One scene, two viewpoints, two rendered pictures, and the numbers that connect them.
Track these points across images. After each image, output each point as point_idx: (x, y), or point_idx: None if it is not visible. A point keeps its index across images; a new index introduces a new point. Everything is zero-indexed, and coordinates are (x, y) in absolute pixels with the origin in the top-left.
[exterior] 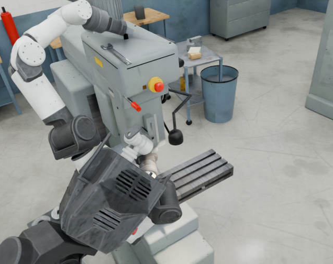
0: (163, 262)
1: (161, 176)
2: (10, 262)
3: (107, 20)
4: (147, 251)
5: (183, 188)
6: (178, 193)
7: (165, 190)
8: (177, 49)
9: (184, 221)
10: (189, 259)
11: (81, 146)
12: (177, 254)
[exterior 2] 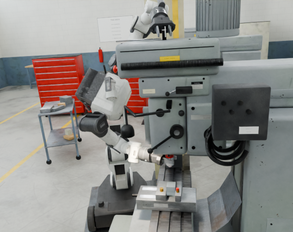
0: (127, 217)
1: (187, 220)
2: None
3: (151, 18)
4: None
5: (155, 226)
6: (153, 220)
7: (92, 118)
8: (115, 49)
9: (131, 223)
10: (113, 230)
11: (108, 64)
12: (124, 226)
